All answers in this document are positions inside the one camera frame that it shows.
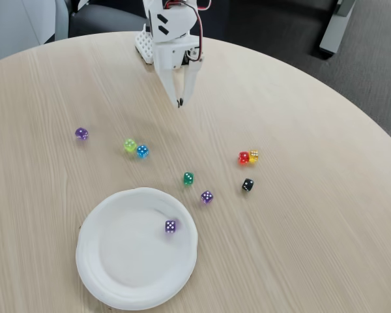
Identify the white paper plate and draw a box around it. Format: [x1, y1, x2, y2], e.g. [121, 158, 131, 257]
[74, 186, 199, 311]

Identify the dark grey chair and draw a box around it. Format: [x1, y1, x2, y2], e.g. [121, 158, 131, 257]
[67, 0, 148, 38]

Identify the black die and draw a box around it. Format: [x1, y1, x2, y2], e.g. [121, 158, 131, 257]
[240, 177, 255, 194]

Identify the grey desk leg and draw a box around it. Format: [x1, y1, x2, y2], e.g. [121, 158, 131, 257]
[319, 0, 356, 55]

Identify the white cabinet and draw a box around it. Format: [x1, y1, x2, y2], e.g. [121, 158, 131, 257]
[0, 0, 57, 65]

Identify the white perforated base plate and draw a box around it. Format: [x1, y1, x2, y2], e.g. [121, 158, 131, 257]
[134, 24, 157, 65]

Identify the red black servo cable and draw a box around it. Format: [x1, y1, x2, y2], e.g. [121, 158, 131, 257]
[162, 0, 213, 63]

